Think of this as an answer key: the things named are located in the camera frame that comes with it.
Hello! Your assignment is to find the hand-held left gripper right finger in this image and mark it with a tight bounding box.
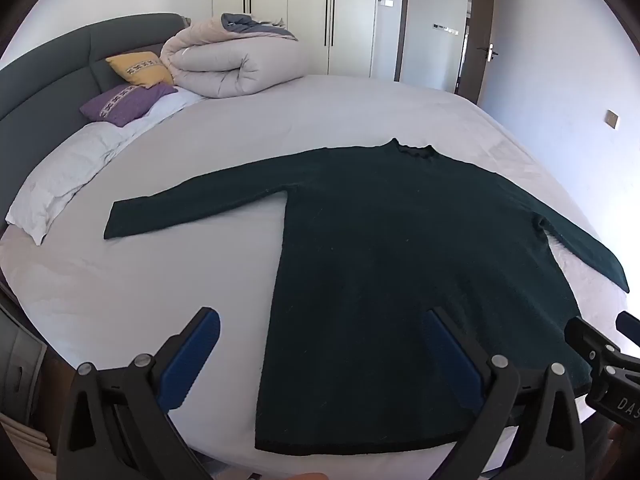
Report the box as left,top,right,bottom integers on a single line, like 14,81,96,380
426,306,586,480

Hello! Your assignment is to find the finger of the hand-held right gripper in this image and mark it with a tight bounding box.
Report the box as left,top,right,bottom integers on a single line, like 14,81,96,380
564,315,623,376
616,310,640,348

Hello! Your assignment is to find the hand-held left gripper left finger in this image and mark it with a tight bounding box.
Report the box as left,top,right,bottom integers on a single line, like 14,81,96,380
57,306,222,480

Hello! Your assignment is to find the dark green sweater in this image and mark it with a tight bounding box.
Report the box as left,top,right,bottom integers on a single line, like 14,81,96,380
103,138,631,457

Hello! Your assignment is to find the grey nightstand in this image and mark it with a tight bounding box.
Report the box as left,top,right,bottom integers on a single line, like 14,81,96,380
0,305,51,456

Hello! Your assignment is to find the white pillow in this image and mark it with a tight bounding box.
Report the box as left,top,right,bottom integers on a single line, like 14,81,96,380
5,91,211,246

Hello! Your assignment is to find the purple patterned pillow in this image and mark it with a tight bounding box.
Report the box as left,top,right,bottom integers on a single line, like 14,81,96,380
80,82,178,127

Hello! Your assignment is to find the bed with white sheet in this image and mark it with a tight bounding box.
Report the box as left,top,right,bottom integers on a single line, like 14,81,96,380
0,74,640,476

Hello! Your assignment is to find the folded beige duvet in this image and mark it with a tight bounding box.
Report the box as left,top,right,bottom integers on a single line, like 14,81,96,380
161,12,311,98

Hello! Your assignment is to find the yellow patterned pillow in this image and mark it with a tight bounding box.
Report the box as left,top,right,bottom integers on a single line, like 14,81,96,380
105,51,176,87

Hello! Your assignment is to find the dark grey padded headboard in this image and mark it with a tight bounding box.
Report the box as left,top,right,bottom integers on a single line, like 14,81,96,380
0,12,193,221

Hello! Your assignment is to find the brown door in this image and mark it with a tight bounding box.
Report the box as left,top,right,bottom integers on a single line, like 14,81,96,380
452,0,501,106

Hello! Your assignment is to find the cream wardrobe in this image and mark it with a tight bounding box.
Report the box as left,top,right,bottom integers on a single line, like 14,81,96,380
211,0,396,80

